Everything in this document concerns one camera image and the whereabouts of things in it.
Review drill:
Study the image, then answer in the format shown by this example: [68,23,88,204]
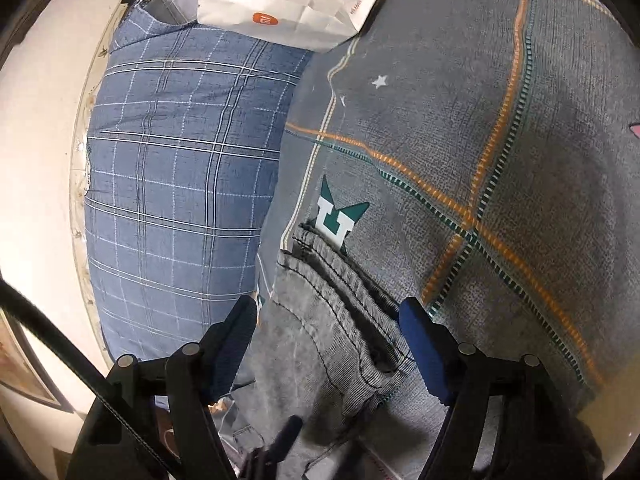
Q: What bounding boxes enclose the grey denim pants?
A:
[226,226,446,479]

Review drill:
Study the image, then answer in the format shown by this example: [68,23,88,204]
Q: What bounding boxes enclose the grey patterned bed sheet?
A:
[254,0,640,480]

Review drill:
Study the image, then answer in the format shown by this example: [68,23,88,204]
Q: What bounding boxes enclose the framed wall picture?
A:
[0,311,74,413]

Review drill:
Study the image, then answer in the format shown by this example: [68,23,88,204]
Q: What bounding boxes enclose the white paper shopping bag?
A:
[196,0,376,52]

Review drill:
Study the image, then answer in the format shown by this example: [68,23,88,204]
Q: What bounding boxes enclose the black strap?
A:
[0,276,177,480]

